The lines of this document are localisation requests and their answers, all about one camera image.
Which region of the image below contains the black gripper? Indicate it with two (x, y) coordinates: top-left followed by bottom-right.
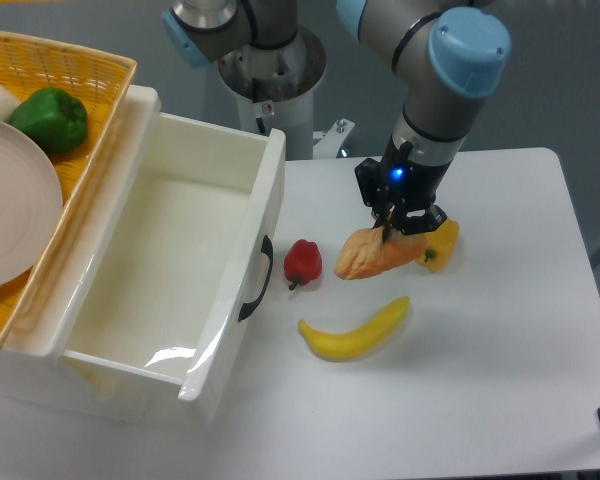
(354, 138), (449, 241)

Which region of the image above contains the orange triangle bread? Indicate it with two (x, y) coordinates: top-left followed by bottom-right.
(334, 228), (428, 280)

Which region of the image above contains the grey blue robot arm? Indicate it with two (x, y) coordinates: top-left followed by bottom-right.
(162, 1), (511, 235)

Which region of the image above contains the open upper white drawer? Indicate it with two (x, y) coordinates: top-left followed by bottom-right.
(64, 113), (286, 407)

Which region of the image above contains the white drawer cabinet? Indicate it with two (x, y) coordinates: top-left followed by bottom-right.
(0, 86), (286, 421)

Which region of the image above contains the yellow bell pepper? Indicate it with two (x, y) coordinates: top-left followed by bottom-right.
(416, 218), (460, 272)

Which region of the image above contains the red bell pepper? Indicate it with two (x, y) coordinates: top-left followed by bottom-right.
(283, 239), (322, 291)

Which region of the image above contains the yellow banana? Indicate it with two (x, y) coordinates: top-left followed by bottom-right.
(297, 296), (411, 361)

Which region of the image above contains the yellow woven basket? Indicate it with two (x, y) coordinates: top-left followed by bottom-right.
(0, 31), (137, 348)

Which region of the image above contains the green bell pepper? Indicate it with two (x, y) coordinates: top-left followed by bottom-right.
(7, 87), (88, 155)

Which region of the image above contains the beige ribbed plate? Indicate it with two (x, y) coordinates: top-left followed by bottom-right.
(0, 122), (63, 286)

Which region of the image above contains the black drawer handle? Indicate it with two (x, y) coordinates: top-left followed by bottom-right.
(238, 235), (274, 322)

